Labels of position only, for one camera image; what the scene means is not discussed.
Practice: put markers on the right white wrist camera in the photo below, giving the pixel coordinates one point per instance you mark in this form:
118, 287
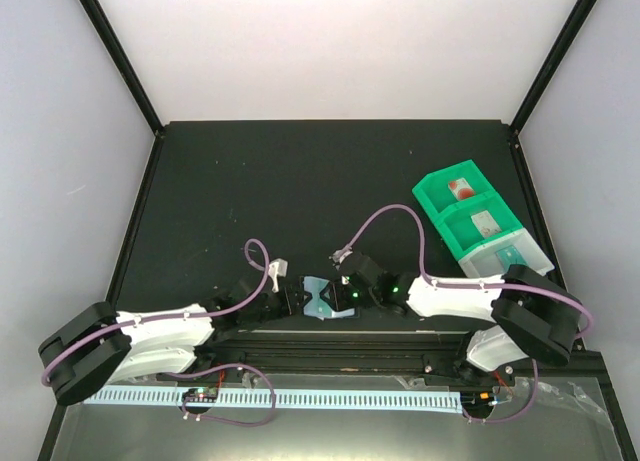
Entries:
338, 256

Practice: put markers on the green two-compartment bin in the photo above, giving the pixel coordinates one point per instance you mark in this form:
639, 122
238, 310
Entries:
452, 218

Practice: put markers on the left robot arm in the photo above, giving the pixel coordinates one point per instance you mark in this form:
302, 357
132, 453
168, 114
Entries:
102, 345

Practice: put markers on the clear plastic bin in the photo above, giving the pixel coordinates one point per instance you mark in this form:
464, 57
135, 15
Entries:
482, 262

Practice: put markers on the black frame post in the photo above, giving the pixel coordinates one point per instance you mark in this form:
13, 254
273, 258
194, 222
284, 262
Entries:
105, 31
559, 49

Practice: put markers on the small electronics board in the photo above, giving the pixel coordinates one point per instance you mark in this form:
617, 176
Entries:
201, 395

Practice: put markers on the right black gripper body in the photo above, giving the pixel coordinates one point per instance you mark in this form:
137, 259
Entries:
365, 298

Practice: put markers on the black leather card holder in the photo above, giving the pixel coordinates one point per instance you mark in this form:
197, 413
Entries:
321, 300

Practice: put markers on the left black frame post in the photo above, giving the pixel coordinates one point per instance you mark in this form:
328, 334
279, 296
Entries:
105, 31

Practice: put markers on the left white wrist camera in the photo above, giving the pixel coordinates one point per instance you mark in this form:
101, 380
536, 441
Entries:
277, 269

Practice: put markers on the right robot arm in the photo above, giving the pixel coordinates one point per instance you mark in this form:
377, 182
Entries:
528, 315

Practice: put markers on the black aluminium rail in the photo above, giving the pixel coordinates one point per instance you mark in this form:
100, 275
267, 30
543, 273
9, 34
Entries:
429, 355

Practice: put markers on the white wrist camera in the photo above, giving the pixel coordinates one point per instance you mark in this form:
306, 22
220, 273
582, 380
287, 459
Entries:
338, 256
277, 269

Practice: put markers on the teal card in clear bin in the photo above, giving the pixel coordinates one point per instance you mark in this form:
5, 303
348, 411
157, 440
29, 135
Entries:
509, 256

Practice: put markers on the right black frame post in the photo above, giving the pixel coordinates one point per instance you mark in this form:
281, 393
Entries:
559, 49

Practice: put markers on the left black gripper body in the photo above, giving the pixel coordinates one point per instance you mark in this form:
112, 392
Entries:
287, 306

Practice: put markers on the white card red marks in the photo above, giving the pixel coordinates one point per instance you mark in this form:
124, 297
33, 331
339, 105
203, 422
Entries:
486, 224

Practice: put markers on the white slotted cable duct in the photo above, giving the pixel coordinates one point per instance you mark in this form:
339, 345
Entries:
371, 400

